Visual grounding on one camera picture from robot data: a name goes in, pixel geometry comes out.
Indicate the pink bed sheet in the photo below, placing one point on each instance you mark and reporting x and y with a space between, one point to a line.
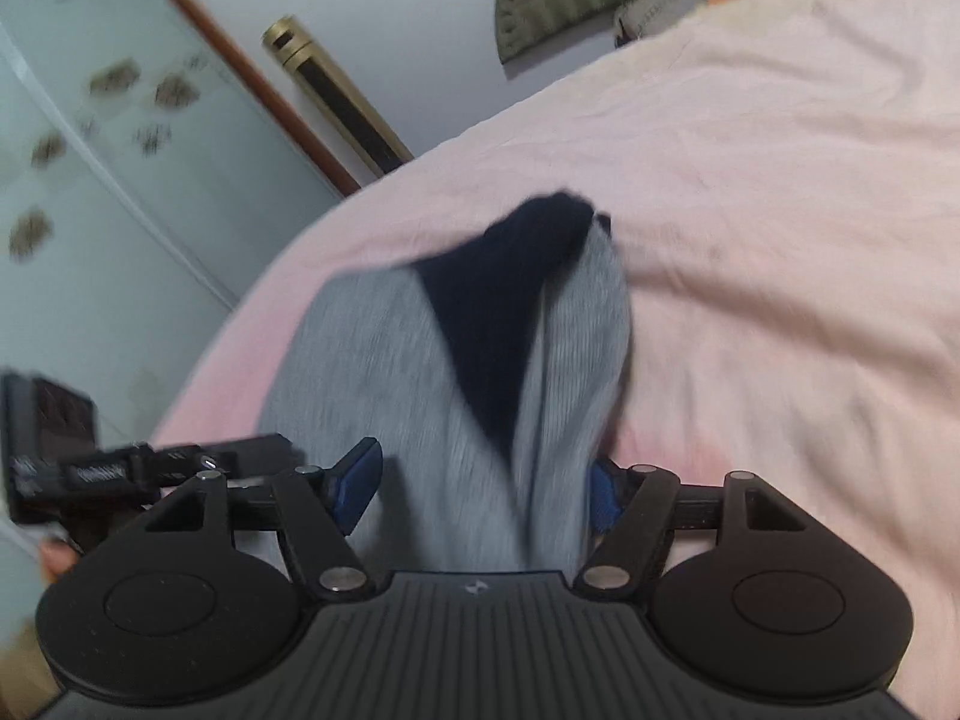
750 240

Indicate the white flower print wardrobe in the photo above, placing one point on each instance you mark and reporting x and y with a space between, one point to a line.
112 187

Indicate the gold tower air conditioner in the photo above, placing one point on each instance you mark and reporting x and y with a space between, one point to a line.
341 101

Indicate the brown wooden door frame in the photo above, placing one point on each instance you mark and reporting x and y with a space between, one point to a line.
247 75

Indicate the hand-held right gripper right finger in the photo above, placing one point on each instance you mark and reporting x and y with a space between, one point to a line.
604 495

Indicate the navy and grey sweater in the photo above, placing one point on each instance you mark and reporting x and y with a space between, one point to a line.
465 405

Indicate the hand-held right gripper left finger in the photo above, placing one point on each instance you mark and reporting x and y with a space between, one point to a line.
354 484

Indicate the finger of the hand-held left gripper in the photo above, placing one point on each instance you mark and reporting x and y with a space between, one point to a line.
247 454

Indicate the person's left hand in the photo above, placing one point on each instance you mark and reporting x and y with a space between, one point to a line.
58 559

